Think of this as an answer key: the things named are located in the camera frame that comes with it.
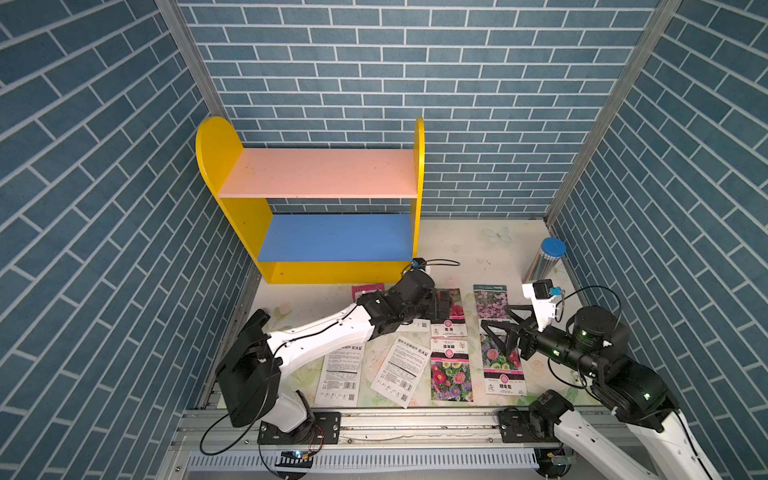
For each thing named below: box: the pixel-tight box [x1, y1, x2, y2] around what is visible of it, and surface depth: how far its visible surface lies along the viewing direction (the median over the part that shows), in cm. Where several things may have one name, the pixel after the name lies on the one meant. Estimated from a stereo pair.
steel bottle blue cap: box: [521, 237, 567, 283], surface depth 91 cm
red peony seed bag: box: [431, 288, 468, 337], surface depth 93 cm
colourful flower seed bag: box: [430, 336, 473, 403], surface depth 84 cm
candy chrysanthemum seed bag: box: [481, 334, 527, 397], surface depth 84 cm
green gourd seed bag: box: [370, 336, 432, 409], surface depth 84 cm
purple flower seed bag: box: [473, 284, 511, 321], surface depth 98 cm
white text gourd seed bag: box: [399, 319, 431, 333], surface depth 93 cm
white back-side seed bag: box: [314, 343, 365, 407], surface depth 83 cm
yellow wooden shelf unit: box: [196, 116, 425, 284], surface depth 81 cm
